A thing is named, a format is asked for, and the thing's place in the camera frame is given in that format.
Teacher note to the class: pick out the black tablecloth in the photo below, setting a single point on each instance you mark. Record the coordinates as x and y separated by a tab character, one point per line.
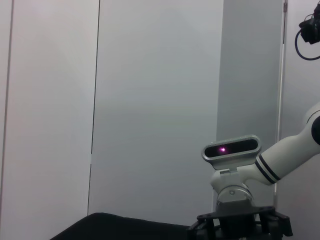
105	227

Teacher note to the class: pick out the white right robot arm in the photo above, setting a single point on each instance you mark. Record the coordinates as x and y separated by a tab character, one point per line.
282	160

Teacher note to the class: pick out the small metal door hinge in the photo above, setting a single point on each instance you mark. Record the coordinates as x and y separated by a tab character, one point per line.
285	6

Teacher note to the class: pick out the black head camera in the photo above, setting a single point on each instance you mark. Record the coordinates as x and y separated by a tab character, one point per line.
312	27

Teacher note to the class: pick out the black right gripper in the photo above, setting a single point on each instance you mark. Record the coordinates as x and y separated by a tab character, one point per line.
235	215

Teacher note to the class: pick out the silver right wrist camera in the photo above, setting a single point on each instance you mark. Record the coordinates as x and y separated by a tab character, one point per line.
232	150

